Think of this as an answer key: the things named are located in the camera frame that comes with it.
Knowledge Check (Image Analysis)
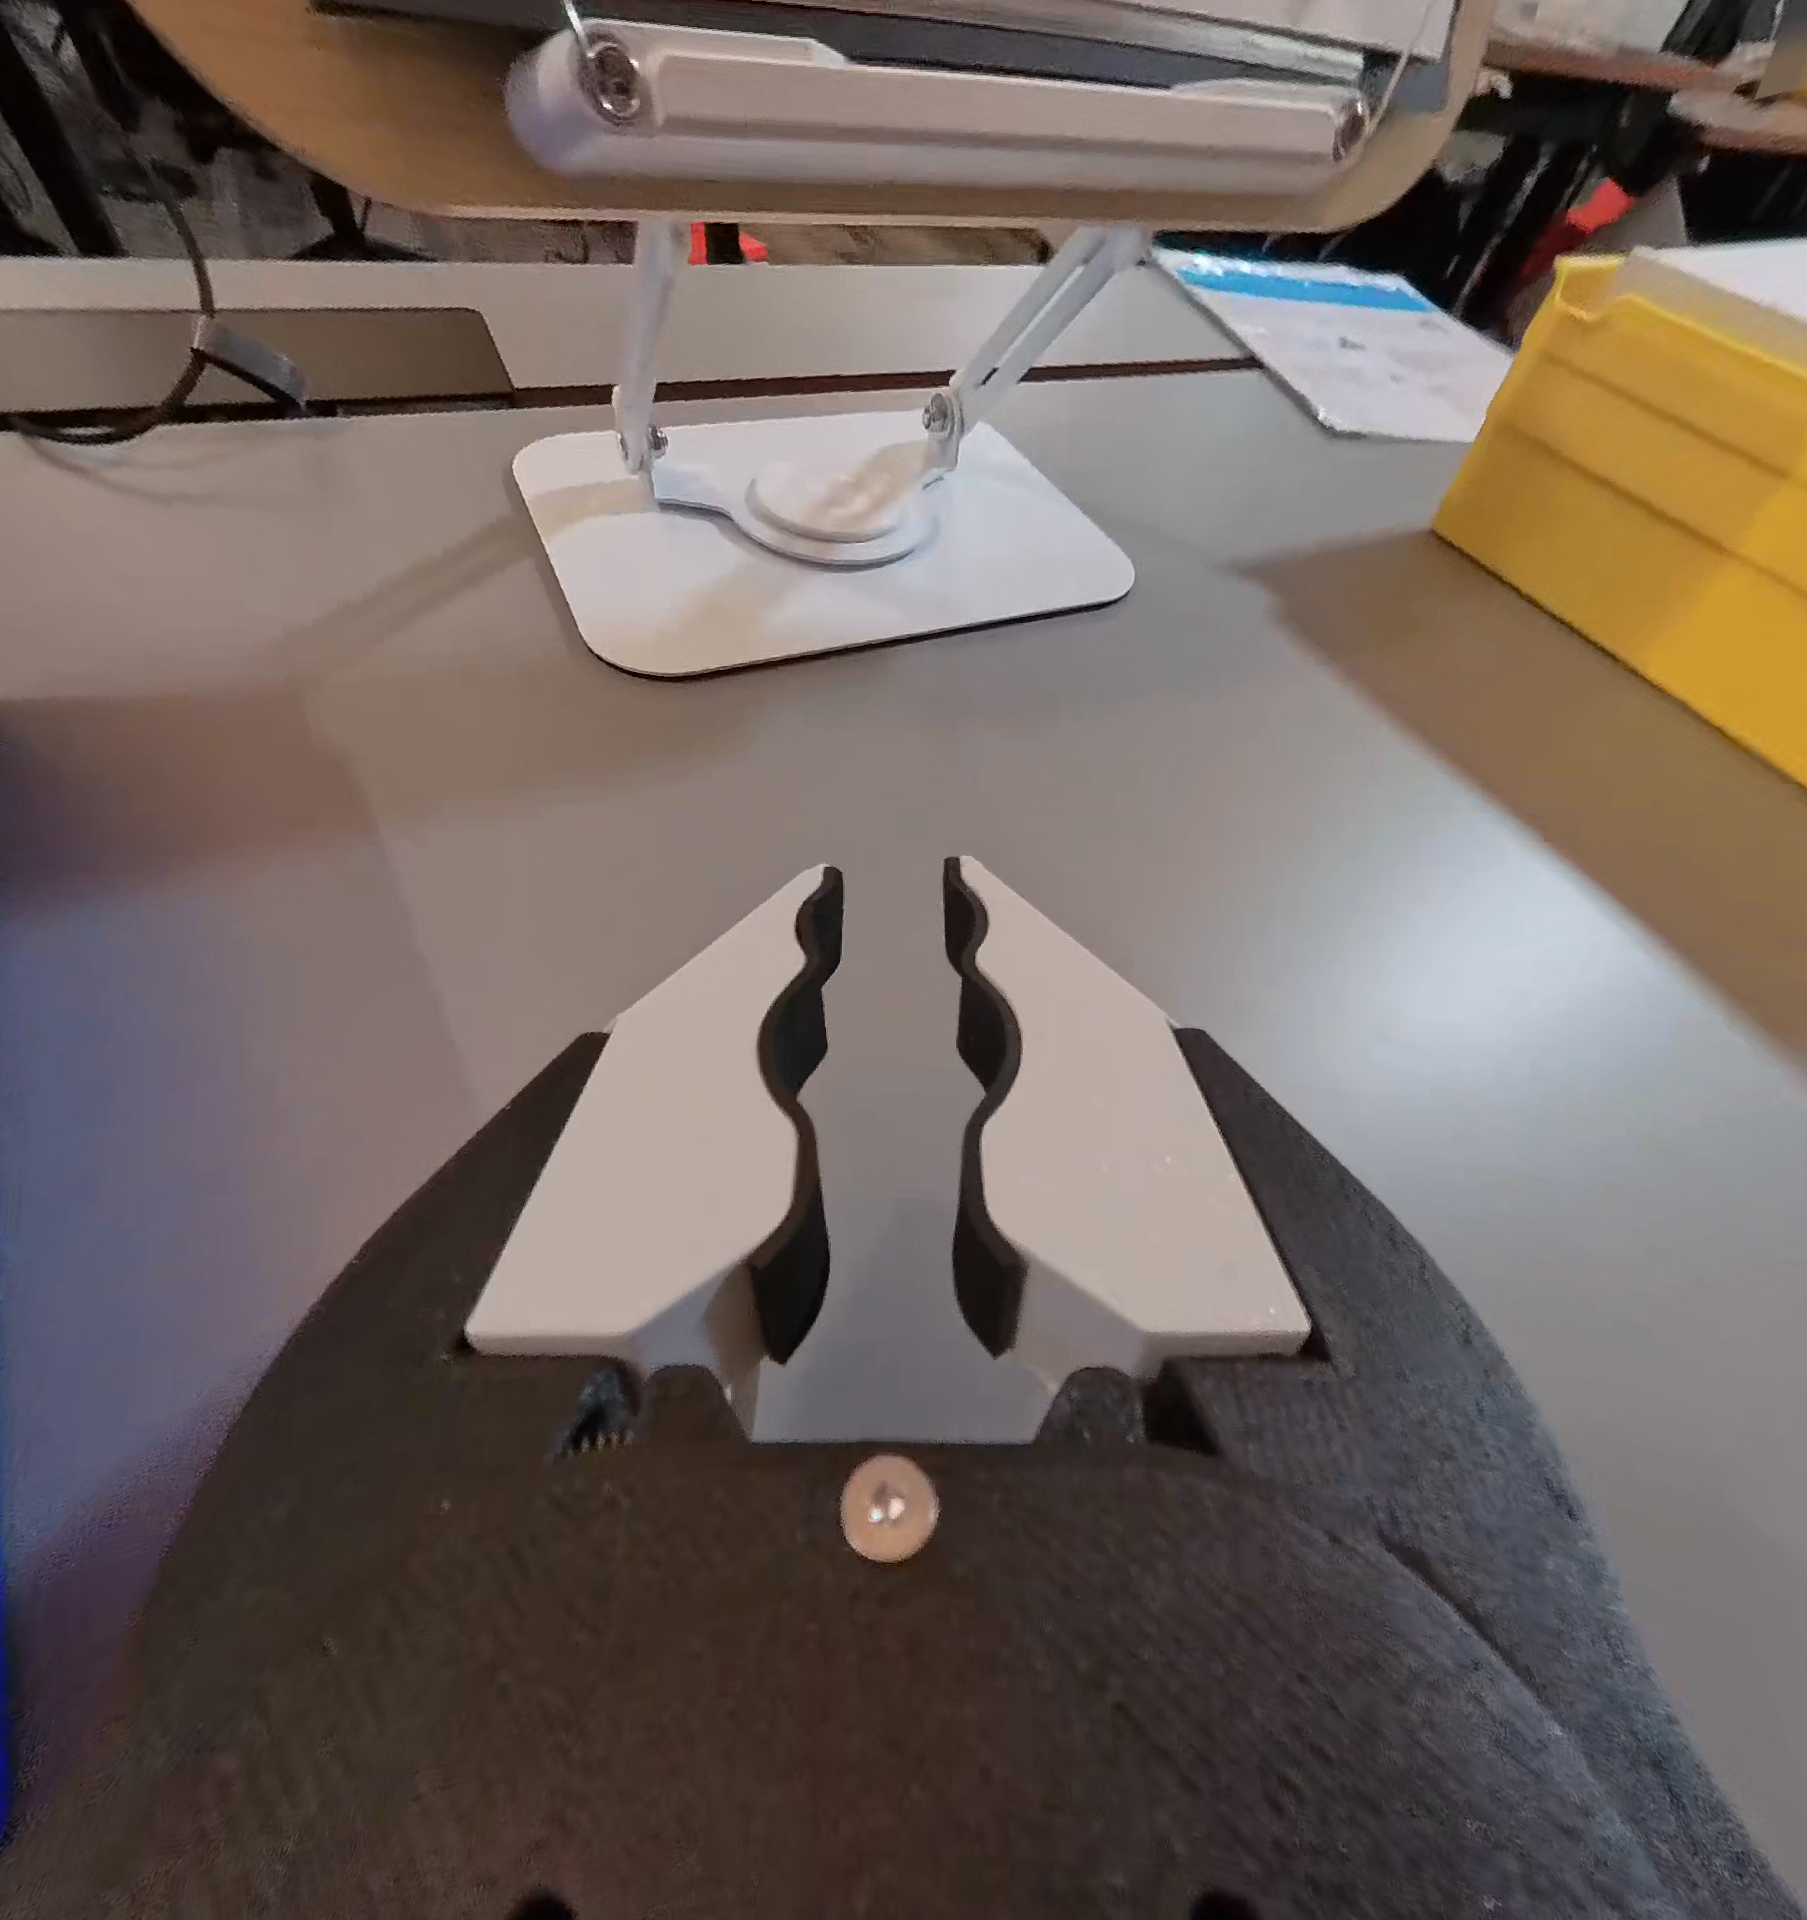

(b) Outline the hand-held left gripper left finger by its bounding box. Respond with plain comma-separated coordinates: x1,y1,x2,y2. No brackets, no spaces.
463,864,845,1438

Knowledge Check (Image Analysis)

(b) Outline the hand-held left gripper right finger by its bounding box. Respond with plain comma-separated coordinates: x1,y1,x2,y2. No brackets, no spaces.
945,854,1318,1434

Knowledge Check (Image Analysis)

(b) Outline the yellow plastic bin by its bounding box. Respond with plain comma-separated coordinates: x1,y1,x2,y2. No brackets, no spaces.
1432,250,1807,827

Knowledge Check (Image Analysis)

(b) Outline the white cardboard mailer box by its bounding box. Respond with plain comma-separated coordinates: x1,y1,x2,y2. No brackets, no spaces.
1622,237,1807,354

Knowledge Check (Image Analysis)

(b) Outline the grey desk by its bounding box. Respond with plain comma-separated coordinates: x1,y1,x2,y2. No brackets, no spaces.
0,255,1807,1920

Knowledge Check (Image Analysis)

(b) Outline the white document stand wooden board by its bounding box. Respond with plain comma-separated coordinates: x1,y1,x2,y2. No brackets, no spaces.
128,0,1490,686

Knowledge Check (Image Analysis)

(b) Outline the blue white paper leaflet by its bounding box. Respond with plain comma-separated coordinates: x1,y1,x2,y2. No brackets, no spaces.
1153,250,1512,440

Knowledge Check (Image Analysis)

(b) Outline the background wooden table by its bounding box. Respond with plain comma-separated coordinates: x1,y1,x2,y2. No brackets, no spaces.
1490,33,1807,152

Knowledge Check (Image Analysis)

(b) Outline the grey cable clip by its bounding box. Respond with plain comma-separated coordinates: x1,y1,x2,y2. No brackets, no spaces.
190,320,308,411

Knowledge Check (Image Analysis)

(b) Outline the black cable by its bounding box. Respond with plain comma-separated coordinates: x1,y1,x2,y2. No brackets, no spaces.
12,196,303,445

